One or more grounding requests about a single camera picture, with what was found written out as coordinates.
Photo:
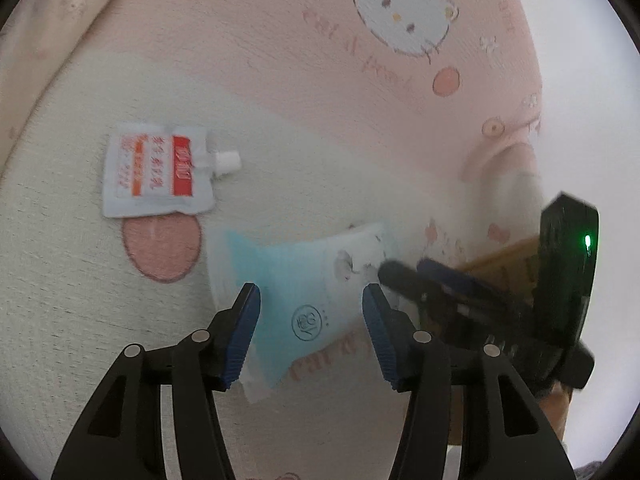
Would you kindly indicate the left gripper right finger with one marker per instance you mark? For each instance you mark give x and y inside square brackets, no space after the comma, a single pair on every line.
[505,434]

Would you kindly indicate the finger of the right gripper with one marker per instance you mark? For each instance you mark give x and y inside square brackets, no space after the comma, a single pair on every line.
[479,296]
[444,316]

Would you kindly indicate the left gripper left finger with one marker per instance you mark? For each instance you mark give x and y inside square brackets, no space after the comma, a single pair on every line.
[118,434]

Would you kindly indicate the blue white sachet pack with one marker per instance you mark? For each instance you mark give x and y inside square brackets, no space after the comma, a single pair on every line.
[310,293]

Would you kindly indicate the white red spout pouch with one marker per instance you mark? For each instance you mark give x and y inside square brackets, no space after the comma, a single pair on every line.
[150,170]

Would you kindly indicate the brown cardboard box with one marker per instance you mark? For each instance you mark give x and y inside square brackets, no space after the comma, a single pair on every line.
[513,268]

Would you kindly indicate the pink hello kitty blanket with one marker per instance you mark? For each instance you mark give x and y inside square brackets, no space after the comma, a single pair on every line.
[411,113]

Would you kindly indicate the pink patterned pillow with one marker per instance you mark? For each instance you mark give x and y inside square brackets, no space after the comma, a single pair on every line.
[36,41]

